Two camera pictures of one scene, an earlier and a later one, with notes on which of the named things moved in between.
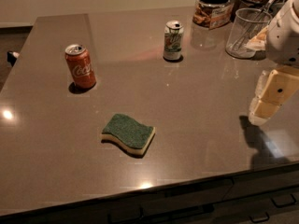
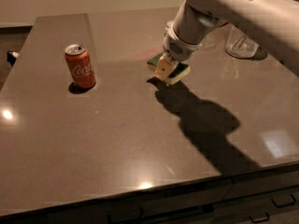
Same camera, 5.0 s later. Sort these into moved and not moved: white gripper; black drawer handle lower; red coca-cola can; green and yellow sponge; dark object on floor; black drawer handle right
Moved: green and yellow sponge; white gripper
Not moved: dark object on floor; black drawer handle lower; red coca-cola can; black drawer handle right
